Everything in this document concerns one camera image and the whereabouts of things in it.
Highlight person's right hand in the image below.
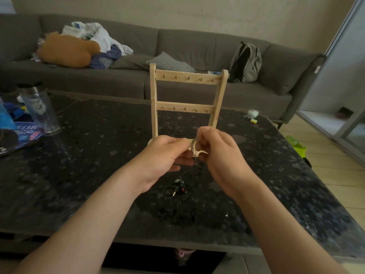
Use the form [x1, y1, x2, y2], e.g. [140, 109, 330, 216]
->
[195, 126, 259, 200]

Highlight person's left hand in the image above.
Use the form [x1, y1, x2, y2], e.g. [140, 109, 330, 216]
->
[128, 135, 194, 194]

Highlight black cord necklace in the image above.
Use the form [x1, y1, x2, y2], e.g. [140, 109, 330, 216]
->
[162, 178, 187, 199]

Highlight silver chain necklace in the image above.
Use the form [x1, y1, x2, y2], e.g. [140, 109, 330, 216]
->
[188, 138, 207, 159]

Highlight wooden jewelry stand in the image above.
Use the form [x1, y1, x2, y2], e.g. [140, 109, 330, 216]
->
[149, 63, 229, 157]

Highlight person's left forearm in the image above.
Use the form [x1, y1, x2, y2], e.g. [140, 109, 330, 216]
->
[11, 171, 149, 274]

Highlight person's right forearm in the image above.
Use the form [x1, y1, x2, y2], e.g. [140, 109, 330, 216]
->
[232, 179, 350, 274]

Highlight green bag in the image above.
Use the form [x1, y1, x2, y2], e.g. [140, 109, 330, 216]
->
[285, 135, 308, 158]

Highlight pink item under table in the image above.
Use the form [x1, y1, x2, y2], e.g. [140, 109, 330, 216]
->
[174, 248, 196, 266]

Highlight checkered pillow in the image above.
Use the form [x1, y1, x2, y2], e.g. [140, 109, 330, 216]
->
[146, 51, 197, 73]

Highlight grey backpack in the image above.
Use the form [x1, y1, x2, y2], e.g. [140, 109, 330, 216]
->
[228, 41, 262, 83]

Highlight grey flat cushion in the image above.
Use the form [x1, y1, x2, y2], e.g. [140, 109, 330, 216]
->
[110, 54, 154, 70]

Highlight blue crumpled garment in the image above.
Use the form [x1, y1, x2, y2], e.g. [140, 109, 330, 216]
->
[89, 44, 122, 70]

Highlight grey fabric sofa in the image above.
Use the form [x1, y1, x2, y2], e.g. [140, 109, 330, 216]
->
[0, 14, 327, 120]

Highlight clear plastic tumbler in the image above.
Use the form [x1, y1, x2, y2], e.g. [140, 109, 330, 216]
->
[16, 82, 62, 137]

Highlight dark shoe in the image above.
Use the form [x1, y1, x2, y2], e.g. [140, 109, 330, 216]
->
[336, 107, 355, 119]

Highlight blue printed packet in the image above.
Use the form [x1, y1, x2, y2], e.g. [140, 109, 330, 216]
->
[0, 102, 45, 157]

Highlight white crumpled garment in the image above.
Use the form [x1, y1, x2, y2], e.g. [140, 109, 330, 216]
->
[62, 22, 134, 56]

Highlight brown plush toy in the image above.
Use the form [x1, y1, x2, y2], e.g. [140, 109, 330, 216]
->
[36, 32, 101, 68]

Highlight sliding glass door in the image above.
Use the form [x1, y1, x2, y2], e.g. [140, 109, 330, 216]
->
[296, 0, 365, 163]

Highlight blue plastic bottle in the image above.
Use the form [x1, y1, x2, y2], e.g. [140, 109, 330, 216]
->
[0, 97, 17, 132]

